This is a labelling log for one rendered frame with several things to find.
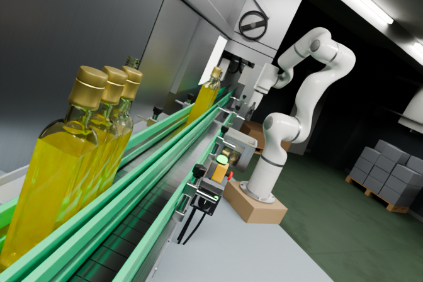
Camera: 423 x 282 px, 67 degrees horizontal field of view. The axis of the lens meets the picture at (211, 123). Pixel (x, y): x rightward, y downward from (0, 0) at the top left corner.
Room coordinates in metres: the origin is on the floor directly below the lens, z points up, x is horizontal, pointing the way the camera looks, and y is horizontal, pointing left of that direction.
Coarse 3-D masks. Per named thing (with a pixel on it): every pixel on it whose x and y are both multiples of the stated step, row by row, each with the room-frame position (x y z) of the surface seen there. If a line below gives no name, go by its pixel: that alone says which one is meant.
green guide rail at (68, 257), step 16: (176, 144) 0.82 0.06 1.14; (160, 160) 0.68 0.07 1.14; (176, 160) 0.91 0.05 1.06; (144, 176) 0.57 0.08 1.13; (160, 176) 0.74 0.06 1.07; (128, 192) 0.49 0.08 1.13; (144, 192) 0.63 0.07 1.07; (112, 208) 0.43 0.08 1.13; (128, 208) 0.54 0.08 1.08; (96, 224) 0.39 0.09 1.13; (112, 224) 0.47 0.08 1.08; (80, 240) 0.35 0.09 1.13; (96, 240) 0.42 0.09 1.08; (64, 256) 0.32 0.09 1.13; (80, 256) 0.38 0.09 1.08; (32, 272) 0.27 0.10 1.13; (48, 272) 0.29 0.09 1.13; (64, 272) 0.34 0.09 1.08
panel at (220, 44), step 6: (222, 42) 2.11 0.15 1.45; (216, 48) 1.98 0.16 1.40; (222, 48) 2.23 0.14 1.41; (216, 54) 2.07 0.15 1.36; (210, 60) 1.96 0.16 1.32; (216, 60) 2.18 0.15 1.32; (210, 66) 2.05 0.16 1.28; (204, 72) 1.92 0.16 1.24; (210, 72) 2.16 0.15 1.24; (204, 78) 2.01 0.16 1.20
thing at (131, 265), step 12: (204, 156) 0.84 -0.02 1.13; (192, 168) 0.71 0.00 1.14; (180, 192) 0.57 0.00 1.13; (168, 204) 0.51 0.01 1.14; (168, 216) 0.57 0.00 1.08; (156, 228) 0.43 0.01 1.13; (144, 240) 0.39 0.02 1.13; (132, 252) 0.36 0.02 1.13; (144, 252) 0.44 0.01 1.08; (132, 264) 0.34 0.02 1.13; (120, 276) 0.31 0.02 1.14; (132, 276) 0.39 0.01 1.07
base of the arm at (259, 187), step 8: (256, 168) 1.50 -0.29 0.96; (264, 168) 1.47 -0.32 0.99; (272, 168) 1.46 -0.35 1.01; (280, 168) 1.48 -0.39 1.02; (256, 176) 1.48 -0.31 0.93; (264, 176) 1.46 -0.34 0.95; (272, 176) 1.46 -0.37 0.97; (240, 184) 1.52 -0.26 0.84; (248, 184) 1.51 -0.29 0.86; (256, 184) 1.47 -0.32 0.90; (264, 184) 1.46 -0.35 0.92; (272, 184) 1.48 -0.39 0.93; (248, 192) 1.46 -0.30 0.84; (256, 192) 1.46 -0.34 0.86; (264, 192) 1.46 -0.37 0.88; (256, 200) 1.43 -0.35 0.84; (264, 200) 1.45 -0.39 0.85; (272, 200) 1.48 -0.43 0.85
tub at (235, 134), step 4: (232, 128) 1.88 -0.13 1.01; (228, 132) 1.87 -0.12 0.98; (232, 132) 1.87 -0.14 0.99; (236, 132) 1.87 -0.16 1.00; (240, 132) 1.87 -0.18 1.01; (232, 136) 1.71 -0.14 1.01; (236, 136) 1.87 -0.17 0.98; (240, 136) 1.87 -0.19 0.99; (244, 136) 1.87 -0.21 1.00; (248, 136) 1.87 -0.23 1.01; (240, 140) 1.71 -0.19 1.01; (244, 140) 1.86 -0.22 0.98; (248, 140) 1.86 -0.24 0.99; (252, 140) 1.86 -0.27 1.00; (256, 140) 1.85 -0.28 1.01; (248, 144) 1.70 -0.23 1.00; (256, 144) 1.76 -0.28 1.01
